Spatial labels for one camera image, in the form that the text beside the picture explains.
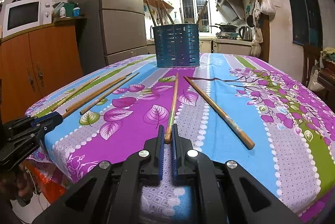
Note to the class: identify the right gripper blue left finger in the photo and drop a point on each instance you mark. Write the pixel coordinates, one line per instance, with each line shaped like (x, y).
(153, 167)

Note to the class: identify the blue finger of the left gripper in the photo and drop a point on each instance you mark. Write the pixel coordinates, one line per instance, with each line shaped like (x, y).
(53, 117)

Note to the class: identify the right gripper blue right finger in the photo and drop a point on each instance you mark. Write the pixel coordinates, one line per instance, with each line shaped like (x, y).
(182, 168)

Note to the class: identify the wooden chopstick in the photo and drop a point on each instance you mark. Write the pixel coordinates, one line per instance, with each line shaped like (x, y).
(202, 12)
(172, 111)
(78, 89)
(167, 13)
(84, 110)
(151, 13)
(72, 108)
(244, 138)
(159, 12)

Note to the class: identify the kitchen window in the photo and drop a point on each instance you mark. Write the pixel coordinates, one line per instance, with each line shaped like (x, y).
(191, 10)

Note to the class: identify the person left hand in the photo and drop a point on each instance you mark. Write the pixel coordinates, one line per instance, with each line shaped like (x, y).
(16, 185)

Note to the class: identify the orange wooden cabinet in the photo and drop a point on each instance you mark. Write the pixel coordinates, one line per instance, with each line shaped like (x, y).
(37, 62)

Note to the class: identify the blue perforated utensil holder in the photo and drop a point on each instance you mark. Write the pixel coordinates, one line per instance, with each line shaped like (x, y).
(177, 45)

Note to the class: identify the white medicine bottle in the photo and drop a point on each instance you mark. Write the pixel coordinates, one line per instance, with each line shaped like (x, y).
(62, 12)

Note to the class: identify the white microwave oven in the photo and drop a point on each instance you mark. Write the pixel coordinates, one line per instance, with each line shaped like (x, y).
(26, 14)

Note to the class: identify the floral striped tablecloth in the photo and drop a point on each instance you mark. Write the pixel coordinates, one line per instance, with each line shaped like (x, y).
(293, 129)

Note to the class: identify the blue lid jar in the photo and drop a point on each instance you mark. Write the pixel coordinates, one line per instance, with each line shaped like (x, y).
(76, 12)

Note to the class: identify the green cup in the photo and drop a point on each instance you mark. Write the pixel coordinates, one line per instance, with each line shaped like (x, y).
(69, 9)

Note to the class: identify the grey refrigerator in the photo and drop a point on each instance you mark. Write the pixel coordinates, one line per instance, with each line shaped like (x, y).
(114, 31)

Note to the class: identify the black wok pan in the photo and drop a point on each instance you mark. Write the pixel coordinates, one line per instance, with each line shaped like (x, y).
(225, 27)

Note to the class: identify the steel electric kettle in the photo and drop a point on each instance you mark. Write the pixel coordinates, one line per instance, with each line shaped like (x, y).
(245, 33)

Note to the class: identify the range hood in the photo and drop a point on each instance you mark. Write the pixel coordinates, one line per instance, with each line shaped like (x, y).
(232, 10)

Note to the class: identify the white plastic bag hanging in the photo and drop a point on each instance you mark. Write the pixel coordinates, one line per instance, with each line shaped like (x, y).
(268, 8)

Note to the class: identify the wooden chair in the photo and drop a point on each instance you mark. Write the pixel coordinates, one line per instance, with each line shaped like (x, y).
(311, 64)

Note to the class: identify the dark curtained window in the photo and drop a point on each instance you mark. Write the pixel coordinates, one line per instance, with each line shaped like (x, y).
(306, 22)

